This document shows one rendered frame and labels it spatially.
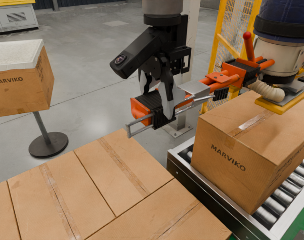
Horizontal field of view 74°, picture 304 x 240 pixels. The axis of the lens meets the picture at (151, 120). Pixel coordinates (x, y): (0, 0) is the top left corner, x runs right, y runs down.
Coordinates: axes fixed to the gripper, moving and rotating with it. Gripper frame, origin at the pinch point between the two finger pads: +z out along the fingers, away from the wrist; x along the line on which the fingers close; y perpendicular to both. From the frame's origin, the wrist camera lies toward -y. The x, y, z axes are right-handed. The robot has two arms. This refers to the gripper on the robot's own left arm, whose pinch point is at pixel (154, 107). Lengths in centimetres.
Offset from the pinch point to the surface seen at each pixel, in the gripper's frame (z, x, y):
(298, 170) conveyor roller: 75, -18, 97
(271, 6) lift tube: -17, 4, 50
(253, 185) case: 50, -14, 43
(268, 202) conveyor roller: 74, -19, 61
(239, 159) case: 42, -5, 43
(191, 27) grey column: 13, 98, 110
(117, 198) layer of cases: 72, 30, -4
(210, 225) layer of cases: 73, -9, 26
